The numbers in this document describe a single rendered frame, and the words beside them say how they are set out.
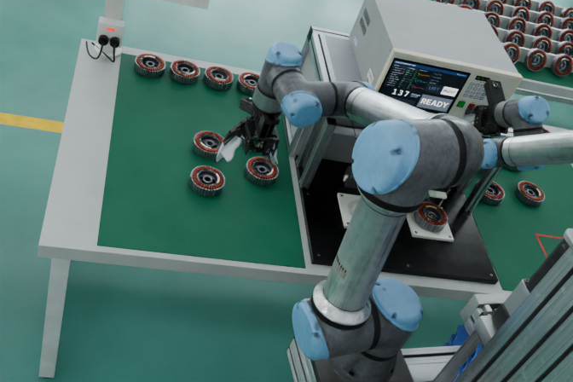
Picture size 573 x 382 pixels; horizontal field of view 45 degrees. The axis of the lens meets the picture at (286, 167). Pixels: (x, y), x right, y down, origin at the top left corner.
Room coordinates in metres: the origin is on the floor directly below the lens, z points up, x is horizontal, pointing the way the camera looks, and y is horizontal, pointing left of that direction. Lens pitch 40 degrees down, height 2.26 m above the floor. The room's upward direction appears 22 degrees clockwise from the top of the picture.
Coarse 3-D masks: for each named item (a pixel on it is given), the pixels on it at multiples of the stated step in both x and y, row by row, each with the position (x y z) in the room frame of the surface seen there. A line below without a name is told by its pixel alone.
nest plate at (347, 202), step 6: (342, 198) 1.75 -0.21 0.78; (348, 198) 1.76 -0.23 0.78; (354, 198) 1.77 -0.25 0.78; (342, 204) 1.72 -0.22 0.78; (348, 204) 1.73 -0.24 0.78; (354, 204) 1.74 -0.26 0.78; (342, 210) 1.69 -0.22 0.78; (348, 210) 1.70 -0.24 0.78; (354, 210) 1.71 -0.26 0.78; (342, 216) 1.67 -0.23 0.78; (348, 216) 1.68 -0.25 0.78; (348, 222) 1.65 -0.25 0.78
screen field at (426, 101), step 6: (426, 96) 1.87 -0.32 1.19; (432, 96) 1.88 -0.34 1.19; (420, 102) 1.87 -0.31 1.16; (426, 102) 1.88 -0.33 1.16; (432, 102) 1.88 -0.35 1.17; (438, 102) 1.89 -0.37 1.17; (444, 102) 1.90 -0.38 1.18; (450, 102) 1.90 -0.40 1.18; (432, 108) 1.89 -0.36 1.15; (438, 108) 1.89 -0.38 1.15; (444, 108) 1.90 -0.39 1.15
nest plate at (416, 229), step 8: (408, 216) 1.79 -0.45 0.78; (408, 224) 1.76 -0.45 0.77; (416, 224) 1.76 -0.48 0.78; (448, 224) 1.83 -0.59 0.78; (416, 232) 1.73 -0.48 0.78; (424, 232) 1.74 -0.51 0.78; (432, 232) 1.76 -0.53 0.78; (440, 232) 1.77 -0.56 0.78; (448, 232) 1.79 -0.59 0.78; (448, 240) 1.76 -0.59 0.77
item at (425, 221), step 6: (426, 204) 1.84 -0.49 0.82; (432, 204) 1.85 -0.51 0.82; (420, 210) 1.80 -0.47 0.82; (426, 210) 1.83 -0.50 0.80; (432, 210) 1.84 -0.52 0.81; (438, 210) 1.84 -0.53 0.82; (414, 216) 1.79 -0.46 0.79; (420, 216) 1.77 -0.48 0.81; (426, 216) 1.80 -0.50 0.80; (438, 216) 1.83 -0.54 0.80; (444, 216) 1.82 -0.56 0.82; (420, 222) 1.76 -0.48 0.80; (426, 222) 1.76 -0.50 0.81; (432, 222) 1.77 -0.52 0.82; (438, 222) 1.78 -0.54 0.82; (444, 222) 1.79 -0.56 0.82; (426, 228) 1.76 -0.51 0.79; (432, 228) 1.75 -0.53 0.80; (438, 228) 1.76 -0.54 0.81
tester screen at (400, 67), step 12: (396, 72) 1.83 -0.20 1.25; (408, 72) 1.84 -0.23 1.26; (420, 72) 1.85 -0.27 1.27; (432, 72) 1.87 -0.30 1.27; (444, 72) 1.88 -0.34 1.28; (456, 72) 1.89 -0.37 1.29; (384, 84) 1.82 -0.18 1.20; (396, 84) 1.84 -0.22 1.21; (408, 84) 1.85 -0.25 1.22; (420, 84) 1.86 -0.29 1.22; (444, 84) 1.89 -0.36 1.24; (456, 84) 1.90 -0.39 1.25; (396, 96) 1.84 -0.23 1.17; (408, 96) 1.85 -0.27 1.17; (420, 96) 1.87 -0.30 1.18; (444, 96) 1.89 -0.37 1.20; (420, 108) 1.87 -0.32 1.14
